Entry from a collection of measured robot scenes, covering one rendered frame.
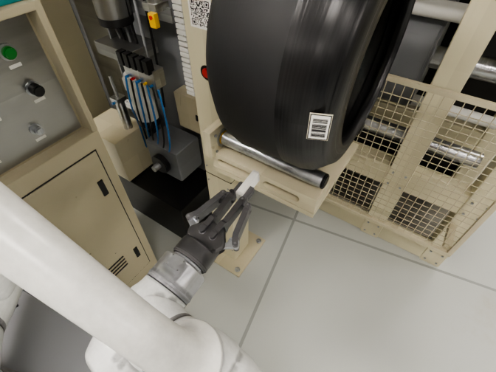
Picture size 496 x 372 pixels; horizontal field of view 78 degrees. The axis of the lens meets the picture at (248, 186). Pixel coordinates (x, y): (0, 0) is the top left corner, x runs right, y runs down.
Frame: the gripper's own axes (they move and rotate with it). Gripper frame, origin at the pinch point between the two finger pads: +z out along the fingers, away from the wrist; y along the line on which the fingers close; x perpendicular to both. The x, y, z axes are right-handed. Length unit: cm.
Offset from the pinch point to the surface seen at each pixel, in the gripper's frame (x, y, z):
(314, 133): -11.8, -9.5, 9.7
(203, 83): 2.8, 34.3, 26.7
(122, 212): 48, 59, -10
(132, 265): 80, 59, -21
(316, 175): 12.2, -8.2, 18.8
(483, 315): 110, -89, 55
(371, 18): -28.0, -11.8, 21.5
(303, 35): -27.5, -4.3, 13.2
